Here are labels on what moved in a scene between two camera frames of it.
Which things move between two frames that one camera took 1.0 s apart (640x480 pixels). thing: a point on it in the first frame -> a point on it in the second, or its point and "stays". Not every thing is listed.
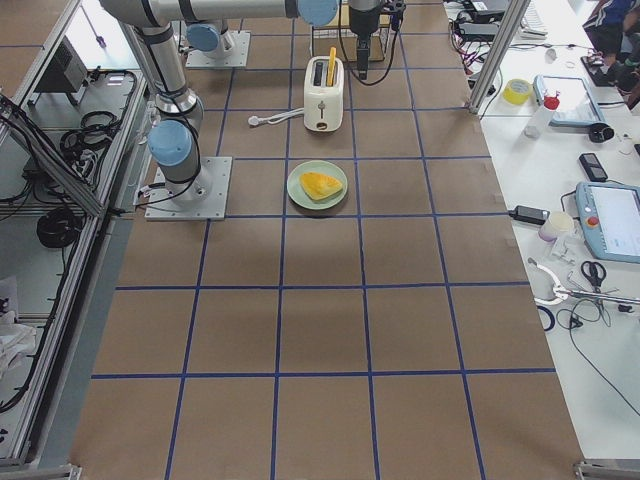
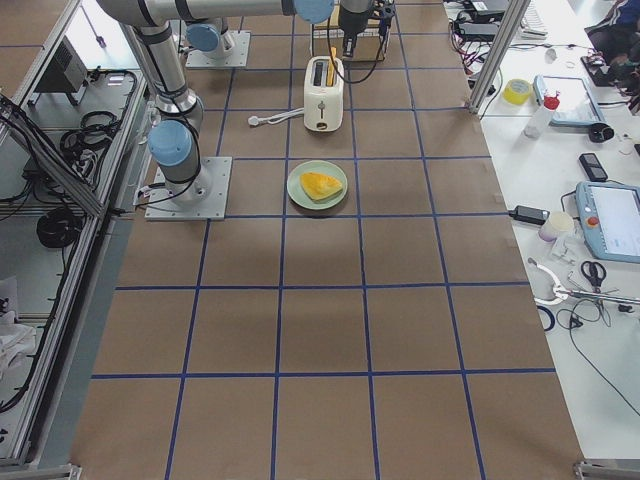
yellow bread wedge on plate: x=319 y=186 stays
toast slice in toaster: x=331 y=66 stays
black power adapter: x=529 y=214 stays
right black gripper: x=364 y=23 -> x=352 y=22
